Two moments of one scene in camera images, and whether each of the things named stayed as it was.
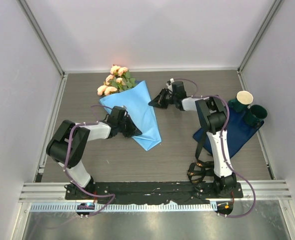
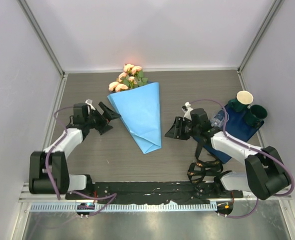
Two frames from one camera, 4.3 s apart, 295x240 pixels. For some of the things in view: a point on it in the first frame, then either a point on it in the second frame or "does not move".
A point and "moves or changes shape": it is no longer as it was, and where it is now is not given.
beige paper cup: x=244 y=97 does not move
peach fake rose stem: x=123 y=74 -> x=134 y=77
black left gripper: x=133 y=131 -> x=108 y=114
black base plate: x=111 y=190 does not move
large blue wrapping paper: x=138 y=104 moves or changes shape
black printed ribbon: x=196 y=172 does not move
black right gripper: x=159 y=101 -> x=174 y=132
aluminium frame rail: x=257 y=190 does not move
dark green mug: x=255 y=115 does not move
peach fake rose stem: x=118 y=82 -> x=127 y=79
